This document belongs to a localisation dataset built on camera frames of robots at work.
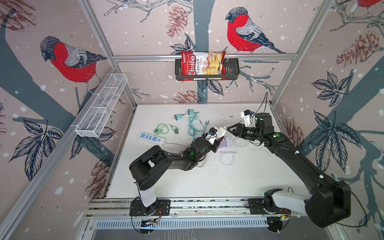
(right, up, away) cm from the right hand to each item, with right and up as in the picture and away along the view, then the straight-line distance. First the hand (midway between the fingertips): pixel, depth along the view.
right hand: (227, 131), depth 78 cm
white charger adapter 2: (+3, -7, +12) cm, 14 cm away
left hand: (-3, -2, +3) cm, 5 cm away
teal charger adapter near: (-31, +8, +32) cm, 45 cm away
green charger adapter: (-32, -1, +22) cm, 39 cm away
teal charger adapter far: (-21, +11, +35) cm, 42 cm away
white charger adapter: (-3, -1, +3) cm, 5 cm away
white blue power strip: (-47, -6, +19) cm, 51 cm away
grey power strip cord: (-36, -10, +20) cm, 42 cm away
